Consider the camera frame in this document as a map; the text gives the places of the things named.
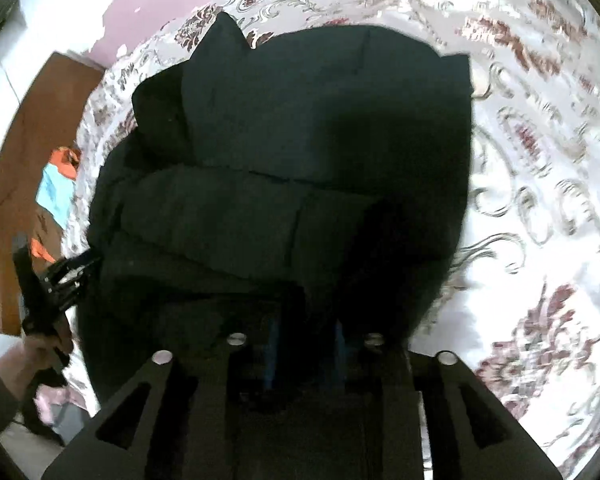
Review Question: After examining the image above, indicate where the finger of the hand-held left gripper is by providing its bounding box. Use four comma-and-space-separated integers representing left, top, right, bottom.
49, 276, 89, 314
45, 253, 104, 289

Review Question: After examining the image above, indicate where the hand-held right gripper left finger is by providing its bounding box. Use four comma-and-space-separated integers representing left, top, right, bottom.
40, 310, 287, 480

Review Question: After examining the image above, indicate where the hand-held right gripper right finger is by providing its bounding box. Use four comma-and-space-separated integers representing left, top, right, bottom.
331, 317, 563, 480

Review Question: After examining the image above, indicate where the black garment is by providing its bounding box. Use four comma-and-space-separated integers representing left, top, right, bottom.
77, 10, 476, 411

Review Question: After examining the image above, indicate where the person's left hand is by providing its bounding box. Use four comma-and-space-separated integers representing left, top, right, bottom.
0, 334, 74, 402

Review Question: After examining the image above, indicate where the light blue cloth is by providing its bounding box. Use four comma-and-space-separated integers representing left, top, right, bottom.
35, 164, 77, 229

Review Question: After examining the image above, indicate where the orange cloth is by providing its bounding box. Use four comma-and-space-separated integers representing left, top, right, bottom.
49, 145, 84, 182

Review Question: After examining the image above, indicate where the pink cloth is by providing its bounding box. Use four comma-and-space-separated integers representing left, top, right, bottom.
34, 389, 83, 427

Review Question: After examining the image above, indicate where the wooden door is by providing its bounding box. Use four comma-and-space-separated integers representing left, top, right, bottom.
0, 52, 106, 337

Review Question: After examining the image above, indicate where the floral bedspread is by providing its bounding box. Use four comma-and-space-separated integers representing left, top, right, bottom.
60, 0, 600, 480

